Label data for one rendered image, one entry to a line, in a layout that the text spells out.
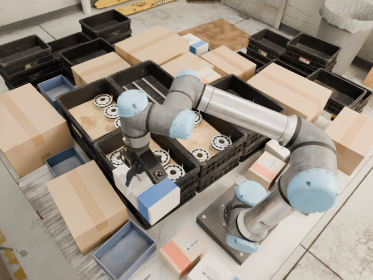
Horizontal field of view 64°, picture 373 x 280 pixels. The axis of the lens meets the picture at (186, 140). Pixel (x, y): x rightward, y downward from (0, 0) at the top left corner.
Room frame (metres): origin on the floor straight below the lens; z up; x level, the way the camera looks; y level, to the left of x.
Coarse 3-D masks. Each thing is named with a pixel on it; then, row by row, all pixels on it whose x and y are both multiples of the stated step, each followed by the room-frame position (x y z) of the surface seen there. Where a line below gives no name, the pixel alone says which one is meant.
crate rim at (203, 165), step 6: (234, 126) 1.02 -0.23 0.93; (240, 132) 0.98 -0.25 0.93; (174, 138) 0.91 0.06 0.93; (240, 138) 0.94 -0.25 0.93; (246, 138) 0.96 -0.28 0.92; (180, 144) 0.88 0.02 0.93; (234, 144) 0.90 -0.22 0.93; (186, 150) 0.85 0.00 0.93; (222, 150) 0.86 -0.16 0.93; (228, 150) 0.87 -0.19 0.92; (192, 156) 0.82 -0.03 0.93; (216, 156) 0.84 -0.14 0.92; (222, 156) 0.85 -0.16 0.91; (198, 162) 0.78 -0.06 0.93; (204, 162) 0.79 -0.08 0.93; (210, 162) 0.80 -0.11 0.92
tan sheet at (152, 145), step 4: (152, 140) 0.98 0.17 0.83; (152, 144) 0.95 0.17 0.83; (156, 144) 0.96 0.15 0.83; (120, 148) 0.92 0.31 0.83; (124, 148) 0.92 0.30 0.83; (152, 148) 0.93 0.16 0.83; (156, 148) 0.93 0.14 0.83; (160, 148) 0.93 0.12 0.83; (108, 156) 0.86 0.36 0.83; (172, 160) 0.87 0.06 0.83
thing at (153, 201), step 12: (120, 168) 0.58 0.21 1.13; (144, 180) 0.54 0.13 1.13; (168, 180) 0.54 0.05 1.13; (132, 192) 0.49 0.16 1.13; (144, 192) 0.49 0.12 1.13; (156, 192) 0.49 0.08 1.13; (168, 192) 0.50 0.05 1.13; (144, 204) 0.45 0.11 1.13; (156, 204) 0.45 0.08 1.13; (168, 204) 0.48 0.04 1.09; (144, 216) 0.45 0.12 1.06; (156, 216) 0.44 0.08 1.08
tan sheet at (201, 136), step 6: (204, 126) 1.10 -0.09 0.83; (210, 126) 1.11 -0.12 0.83; (198, 132) 1.06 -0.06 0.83; (204, 132) 1.06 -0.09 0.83; (210, 132) 1.06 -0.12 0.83; (216, 132) 1.07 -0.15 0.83; (192, 138) 1.01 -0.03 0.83; (198, 138) 1.01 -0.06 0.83; (204, 138) 1.02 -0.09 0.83; (210, 138) 1.02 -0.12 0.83; (186, 144) 0.97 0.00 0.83; (192, 144) 0.97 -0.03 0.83; (198, 144) 0.97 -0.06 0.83; (204, 144) 0.98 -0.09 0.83; (210, 150) 0.94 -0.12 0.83; (210, 156) 0.90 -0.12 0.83
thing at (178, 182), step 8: (112, 136) 0.90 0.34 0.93; (96, 144) 0.85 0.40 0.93; (176, 144) 0.88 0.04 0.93; (184, 152) 0.83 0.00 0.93; (104, 160) 0.77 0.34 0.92; (192, 160) 0.79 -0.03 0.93; (112, 168) 0.72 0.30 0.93; (184, 176) 0.71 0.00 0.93; (192, 176) 0.72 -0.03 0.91; (176, 184) 0.67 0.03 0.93
